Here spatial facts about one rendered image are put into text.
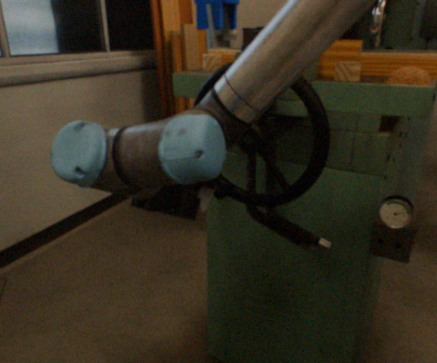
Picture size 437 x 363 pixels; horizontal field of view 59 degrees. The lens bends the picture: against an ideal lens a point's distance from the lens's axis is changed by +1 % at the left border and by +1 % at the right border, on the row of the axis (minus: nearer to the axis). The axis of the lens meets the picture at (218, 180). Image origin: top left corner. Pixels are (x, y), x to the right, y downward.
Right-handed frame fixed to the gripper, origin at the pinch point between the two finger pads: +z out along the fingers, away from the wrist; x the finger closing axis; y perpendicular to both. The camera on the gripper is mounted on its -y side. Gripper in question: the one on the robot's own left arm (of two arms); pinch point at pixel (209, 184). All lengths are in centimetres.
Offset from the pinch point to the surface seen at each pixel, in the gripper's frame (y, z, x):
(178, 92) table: -22.7, 14.4, -23.7
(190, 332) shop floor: 49, 61, -25
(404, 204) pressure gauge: -6.0, 16.4, 33.7
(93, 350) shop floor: 60, 42, -48
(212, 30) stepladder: -71, 71, -57
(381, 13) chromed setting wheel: -52, 26, 19
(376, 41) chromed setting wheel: -47, 30, 19
